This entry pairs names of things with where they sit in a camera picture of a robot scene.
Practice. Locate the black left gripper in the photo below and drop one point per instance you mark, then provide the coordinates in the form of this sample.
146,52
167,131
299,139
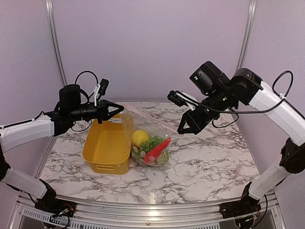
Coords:
102,110

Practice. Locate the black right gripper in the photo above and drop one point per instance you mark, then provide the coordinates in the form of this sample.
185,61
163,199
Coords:
189,116

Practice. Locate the yellow toy lemon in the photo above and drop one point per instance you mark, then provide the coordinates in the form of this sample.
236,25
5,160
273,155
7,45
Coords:
139,136

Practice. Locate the clear zip top bag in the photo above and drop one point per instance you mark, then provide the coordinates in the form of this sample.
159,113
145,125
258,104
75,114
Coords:
134,119

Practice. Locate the green toy grapes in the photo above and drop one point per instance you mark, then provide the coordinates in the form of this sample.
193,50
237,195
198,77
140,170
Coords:
138,153

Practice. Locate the orange toy carrot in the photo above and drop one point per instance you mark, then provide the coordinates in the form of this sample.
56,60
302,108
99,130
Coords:
156,151

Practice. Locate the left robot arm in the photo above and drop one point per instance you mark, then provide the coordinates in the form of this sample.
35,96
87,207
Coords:
47,124

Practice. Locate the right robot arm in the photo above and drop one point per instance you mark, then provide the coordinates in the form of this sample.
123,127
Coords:
215,164

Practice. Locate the yellow plastic basket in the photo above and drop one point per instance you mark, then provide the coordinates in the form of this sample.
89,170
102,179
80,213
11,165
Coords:
106,149

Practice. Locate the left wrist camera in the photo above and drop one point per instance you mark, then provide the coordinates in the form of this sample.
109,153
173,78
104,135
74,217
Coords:
100,90

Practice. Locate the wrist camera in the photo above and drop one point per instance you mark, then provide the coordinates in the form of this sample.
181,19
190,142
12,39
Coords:
100,90
180,99

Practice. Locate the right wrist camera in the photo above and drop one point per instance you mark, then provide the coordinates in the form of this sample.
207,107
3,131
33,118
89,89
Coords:
180,99

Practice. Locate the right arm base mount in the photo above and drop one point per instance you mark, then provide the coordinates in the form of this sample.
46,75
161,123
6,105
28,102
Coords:
245,205

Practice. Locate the aluminium table front rail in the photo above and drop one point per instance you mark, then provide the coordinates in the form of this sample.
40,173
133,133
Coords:
90,214

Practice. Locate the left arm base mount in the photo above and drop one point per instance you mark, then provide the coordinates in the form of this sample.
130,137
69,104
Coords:
50,203

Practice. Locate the left aluminium frame post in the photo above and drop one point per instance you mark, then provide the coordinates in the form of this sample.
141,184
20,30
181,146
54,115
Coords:
55,42

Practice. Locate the aluminium frame post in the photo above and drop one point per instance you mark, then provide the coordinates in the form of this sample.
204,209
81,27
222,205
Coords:
55,42
247,33

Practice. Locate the right aluminium frame post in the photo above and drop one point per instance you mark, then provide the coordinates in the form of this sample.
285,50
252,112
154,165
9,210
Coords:
247,33

